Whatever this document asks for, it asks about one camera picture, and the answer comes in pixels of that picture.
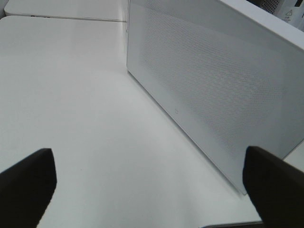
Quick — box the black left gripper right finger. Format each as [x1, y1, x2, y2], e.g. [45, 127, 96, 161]
[243, 146, 304, 228]

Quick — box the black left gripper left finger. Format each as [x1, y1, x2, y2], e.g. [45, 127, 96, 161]
[0, 148, 57, 228]

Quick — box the white microwave door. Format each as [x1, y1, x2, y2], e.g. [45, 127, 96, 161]
[127, 0, 304, 193]

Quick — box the white microwave oven body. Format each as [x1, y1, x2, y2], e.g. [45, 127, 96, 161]
[248, 0, 304, 31]

